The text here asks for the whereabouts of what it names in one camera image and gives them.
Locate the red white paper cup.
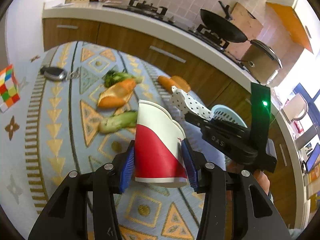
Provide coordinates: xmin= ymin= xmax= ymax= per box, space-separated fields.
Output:
xmin=135 ymin=100 xmax=188 ymax=188

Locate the white polka dot box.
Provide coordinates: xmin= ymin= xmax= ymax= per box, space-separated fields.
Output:
xmin=169 ymin=86 xmax=213 ymax=121

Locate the wooden kitchen cabinet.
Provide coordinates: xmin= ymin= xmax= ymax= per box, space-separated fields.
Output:
xmin=43 ymin=18 xmax=297 ymax=228

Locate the light blue waste basket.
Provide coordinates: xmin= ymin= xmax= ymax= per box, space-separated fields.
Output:
xmin=211 ymin=105 xmax=247 ymax=127

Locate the brown rice cooker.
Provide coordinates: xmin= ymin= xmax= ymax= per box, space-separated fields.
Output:
xmin=241 ymin=39 xmax=283 ymax=85

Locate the bok choy stalk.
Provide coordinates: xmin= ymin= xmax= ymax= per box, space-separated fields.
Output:
xmin=98 ymin=111 xmax=138 ymax=134

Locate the split bread roll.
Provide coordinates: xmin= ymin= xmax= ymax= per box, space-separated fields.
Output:
xmin=157 ymin=76 xmax=191 ymax=94

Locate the white countertop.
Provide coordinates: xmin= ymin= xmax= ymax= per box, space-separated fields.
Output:
xmin=42 ymin=3 xmax=310 ymax=228

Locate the patterned blue tablecloth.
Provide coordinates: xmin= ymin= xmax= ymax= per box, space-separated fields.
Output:
xmin=1 ymin=41 xmax=204 ymax=239

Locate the wooden cutting board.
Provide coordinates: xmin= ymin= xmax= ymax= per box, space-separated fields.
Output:
xmin=227 ymin=2 xmax=263 ymax=60

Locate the black wok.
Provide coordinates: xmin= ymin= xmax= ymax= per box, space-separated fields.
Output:
xmin=200 ymin=1 xmax=248 ymax=43

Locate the orange bread piece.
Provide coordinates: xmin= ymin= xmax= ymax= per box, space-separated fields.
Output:
xmin=97 ymin=79 xmax=137 ymax=109

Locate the black gas stove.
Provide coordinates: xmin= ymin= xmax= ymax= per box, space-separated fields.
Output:
xmin=103 ymin=0 xmax=246 ymax=70

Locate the rubik's cube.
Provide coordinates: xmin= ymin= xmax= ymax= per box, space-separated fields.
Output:
xmin=0 ymin=64 xmax=20 ymax=113

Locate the green broccoli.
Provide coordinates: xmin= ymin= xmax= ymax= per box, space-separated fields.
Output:
xmin=103 ymin=69 xmax=143 ymax=88

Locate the black car key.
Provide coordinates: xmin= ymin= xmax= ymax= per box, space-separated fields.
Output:
xmin=40 ymin=66 xmax=80 ymax=82

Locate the orange wall cabinet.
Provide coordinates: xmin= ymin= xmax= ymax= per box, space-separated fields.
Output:
xmin=266 ymin=0 xmax=314 ymax=53

